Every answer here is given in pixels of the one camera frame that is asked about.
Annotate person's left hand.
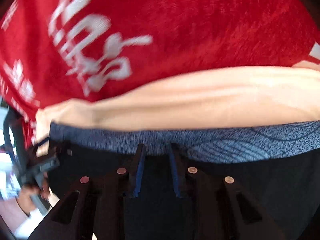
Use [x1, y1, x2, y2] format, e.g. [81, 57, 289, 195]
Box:
[16, 172, 50, 216]

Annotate cream cushion cloth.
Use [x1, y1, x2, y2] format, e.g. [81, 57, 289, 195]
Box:
[36, 61, 319, 139]

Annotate black pants with blue trim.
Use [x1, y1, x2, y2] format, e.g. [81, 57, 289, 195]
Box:
[49, 121, 319, 239]

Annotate red blanket with white characters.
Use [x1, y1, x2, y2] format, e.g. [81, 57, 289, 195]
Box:
[1, 0, 319, 146]

